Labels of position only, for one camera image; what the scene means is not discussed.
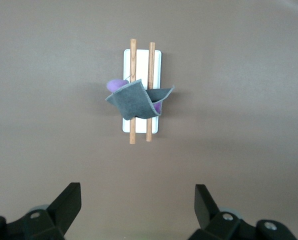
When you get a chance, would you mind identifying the white rectangular tray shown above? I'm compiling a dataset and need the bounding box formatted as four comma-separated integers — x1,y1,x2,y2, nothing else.
122,38,163,146

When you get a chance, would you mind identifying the brown table mat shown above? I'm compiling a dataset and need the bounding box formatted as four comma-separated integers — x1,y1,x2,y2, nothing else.
0,0,298,240

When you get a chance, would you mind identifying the grey and purple towel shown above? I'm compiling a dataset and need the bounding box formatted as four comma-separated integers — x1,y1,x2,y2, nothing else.
104,78,176,121

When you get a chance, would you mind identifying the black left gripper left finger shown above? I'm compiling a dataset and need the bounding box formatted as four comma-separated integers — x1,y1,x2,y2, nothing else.
0,182,82,240

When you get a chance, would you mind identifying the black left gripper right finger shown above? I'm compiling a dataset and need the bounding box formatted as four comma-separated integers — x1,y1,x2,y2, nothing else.
188,184,298,240

